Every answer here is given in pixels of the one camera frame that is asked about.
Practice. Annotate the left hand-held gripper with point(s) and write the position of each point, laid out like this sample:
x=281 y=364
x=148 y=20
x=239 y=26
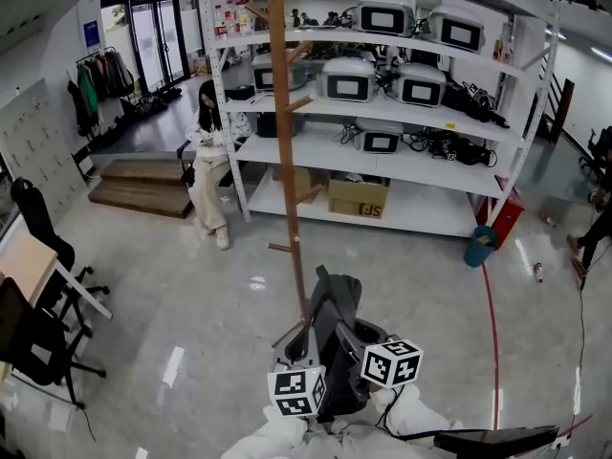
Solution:
x=291 y=390

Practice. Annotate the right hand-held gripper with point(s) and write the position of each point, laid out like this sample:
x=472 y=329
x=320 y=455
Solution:
x=392 y=364

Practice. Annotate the grey backpack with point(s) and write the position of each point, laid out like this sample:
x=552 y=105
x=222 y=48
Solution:
x=334 y=376

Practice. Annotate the wooden coat rack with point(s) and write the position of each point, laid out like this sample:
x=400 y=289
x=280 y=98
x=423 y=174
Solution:
x=284 y=113

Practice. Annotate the person's right forearm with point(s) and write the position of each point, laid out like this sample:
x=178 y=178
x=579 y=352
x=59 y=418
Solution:
x=416 y=414

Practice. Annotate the person's left forearm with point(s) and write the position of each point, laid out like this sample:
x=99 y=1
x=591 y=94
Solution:
x=268 y=438

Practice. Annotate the printed cardboard box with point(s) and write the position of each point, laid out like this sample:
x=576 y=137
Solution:
x=358 y=199

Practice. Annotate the teal waste bin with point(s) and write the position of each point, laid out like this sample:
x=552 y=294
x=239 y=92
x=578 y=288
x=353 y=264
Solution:
x=479 y=251

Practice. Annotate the plain cardboard box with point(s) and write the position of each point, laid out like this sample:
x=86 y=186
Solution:
x=306 y=182

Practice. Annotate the black flat panel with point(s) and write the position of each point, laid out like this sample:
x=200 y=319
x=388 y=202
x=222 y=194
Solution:
x=497 y=440

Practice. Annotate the white metal shelving unit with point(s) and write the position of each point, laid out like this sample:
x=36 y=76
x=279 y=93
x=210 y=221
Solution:
x=430 y=170

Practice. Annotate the red metal cabinet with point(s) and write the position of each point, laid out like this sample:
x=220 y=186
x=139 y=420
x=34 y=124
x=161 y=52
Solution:
x=509 y=213

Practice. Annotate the wooden platform steps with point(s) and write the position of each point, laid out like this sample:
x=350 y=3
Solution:
x=143 y=191

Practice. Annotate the white power strip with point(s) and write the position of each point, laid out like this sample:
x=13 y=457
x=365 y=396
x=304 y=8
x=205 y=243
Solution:
x=561 y=442

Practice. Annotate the dark visitor chair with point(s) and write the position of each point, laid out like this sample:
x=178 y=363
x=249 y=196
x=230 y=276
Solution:
x=184 y=156

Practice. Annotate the black box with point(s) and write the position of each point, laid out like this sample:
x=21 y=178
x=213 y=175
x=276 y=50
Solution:
x=267 y=124

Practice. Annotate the group of white screen appliances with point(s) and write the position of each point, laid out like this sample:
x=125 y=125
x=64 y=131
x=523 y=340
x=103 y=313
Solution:
x=349 y=84

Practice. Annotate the large black gear pile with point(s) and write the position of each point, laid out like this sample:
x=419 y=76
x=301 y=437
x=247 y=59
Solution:
x=473 y=103

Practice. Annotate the light wooden desk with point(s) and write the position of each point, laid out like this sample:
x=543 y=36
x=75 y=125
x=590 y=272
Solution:
x=26 y=261

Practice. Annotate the pile of black bags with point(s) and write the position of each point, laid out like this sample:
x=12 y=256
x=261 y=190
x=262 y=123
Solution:
x=155 y=101

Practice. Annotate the black headrest office chair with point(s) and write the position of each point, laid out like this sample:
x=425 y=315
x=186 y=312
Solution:
x=601 y=148

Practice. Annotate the staircase with dark railing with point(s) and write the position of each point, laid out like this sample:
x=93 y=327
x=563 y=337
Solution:
x=566 y=108

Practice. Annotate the small black gear pile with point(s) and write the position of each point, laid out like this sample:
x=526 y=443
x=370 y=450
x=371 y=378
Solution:
x=325 y=19

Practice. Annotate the white locker panel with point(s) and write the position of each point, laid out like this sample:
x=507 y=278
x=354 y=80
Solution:
x=38 y=146

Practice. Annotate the glass entrance door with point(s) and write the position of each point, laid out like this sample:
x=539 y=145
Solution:
x=158 y=36

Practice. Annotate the clothes rail with garments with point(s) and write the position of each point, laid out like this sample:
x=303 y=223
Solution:
x=98 y=81

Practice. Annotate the blue wall poster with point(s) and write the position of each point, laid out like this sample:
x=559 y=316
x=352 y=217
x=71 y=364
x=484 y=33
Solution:
x=91 y=34

